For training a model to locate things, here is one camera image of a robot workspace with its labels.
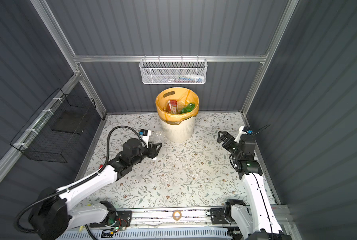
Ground yellow tea bottle red label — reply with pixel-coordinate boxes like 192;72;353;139
167;100;178;115

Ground green bottle yellow cap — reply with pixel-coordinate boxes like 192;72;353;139
180;103;195;114

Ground clear bottle white cap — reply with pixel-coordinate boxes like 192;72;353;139
149;131;165;144

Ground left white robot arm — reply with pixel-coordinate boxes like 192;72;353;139
28;139;163;240

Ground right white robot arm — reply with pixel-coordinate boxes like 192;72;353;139
217;127;292;240

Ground white ribbed trash bin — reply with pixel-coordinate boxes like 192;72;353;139
160;116;197;143

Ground orange bin liner bag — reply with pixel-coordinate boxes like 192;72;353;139
155;87;199;125

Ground tape roll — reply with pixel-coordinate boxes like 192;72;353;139
172;210;182;221

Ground white tube in basket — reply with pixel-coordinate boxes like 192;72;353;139
184;74;205;83

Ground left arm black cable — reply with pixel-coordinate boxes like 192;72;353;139
14;125;143;234

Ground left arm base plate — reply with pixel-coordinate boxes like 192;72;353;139
89;211;133;228

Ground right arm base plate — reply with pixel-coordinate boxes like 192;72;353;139
210;207;234;225

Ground black wire wall basket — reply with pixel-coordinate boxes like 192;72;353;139
10;89;96;164

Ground white wire wall basket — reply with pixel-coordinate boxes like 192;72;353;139
139;58;208;85

